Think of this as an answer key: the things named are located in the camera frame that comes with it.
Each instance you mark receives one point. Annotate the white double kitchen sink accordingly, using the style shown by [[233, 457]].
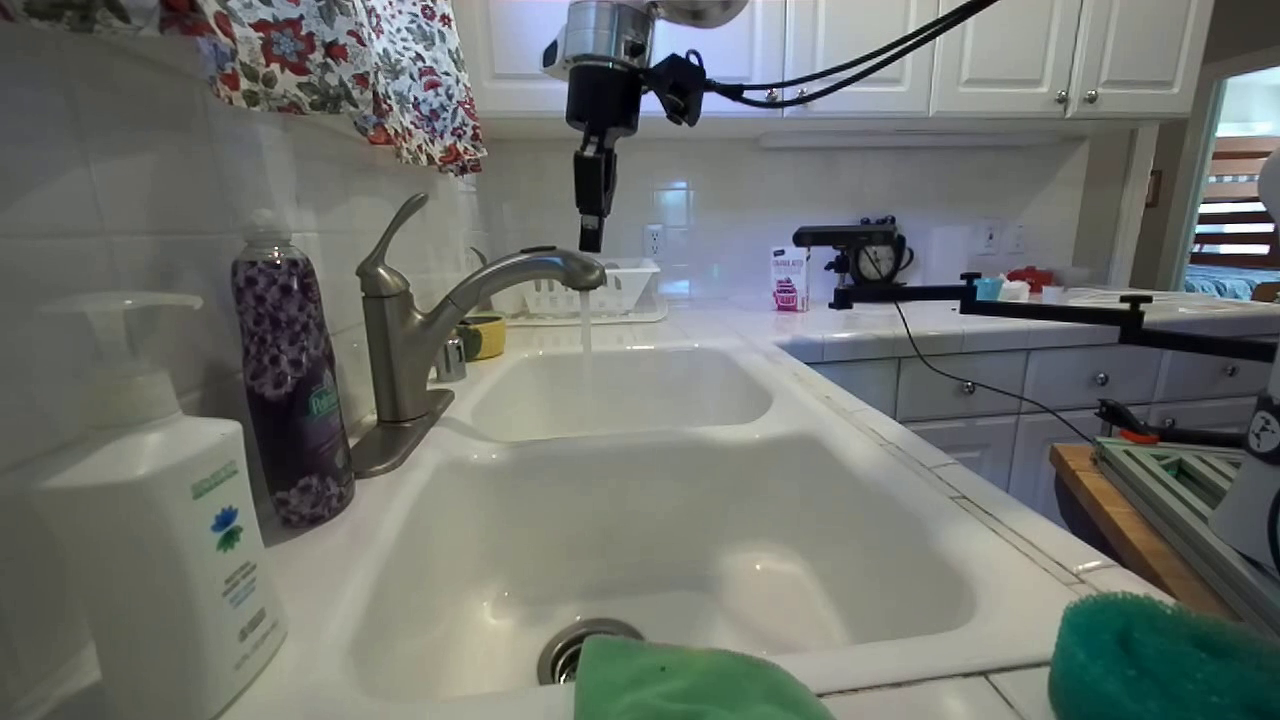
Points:
[[667, 532]]

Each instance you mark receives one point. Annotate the white lower cabinets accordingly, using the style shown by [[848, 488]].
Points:
[[974, 402]]

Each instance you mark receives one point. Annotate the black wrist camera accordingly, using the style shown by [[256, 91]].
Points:
[[677, 91]]

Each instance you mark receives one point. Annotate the white soap pump dispenser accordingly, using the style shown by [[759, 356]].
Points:
[[162, 563]]

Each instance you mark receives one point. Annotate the grey green base plate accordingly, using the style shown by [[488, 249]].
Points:
[[1187, 502]]

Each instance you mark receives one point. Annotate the chrome air gap cap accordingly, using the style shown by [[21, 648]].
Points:
[[455, 356]]

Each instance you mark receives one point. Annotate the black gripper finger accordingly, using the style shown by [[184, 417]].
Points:
[[606, 186], [584, 186]]

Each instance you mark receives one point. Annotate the pink labelled white bottle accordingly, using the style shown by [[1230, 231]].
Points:
[[790, 283]]

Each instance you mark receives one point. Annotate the brushed steel tap faucet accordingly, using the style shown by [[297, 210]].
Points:
[[401, 362]]

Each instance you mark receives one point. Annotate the green sponge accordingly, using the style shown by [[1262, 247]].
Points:
[[692, 681], [1162, 662]]

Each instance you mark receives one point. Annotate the metal sink drain strainer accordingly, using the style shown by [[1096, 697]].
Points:
[[565, 643]]

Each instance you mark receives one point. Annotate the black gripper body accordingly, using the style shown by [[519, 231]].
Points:
[[606, 101]]

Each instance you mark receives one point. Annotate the floral red curtain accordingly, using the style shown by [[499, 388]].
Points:
[[344, 66]]

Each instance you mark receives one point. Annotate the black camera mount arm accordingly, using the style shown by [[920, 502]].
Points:
[[1067, 309]]

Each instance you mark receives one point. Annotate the wooden robot cart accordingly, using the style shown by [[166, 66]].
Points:
[[1120, 514]]

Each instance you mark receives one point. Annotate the black external camera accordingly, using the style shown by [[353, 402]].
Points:
[[852, 249]]

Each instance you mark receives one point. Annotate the purple dish soap bottle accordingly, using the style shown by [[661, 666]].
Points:
[[285, 387]]

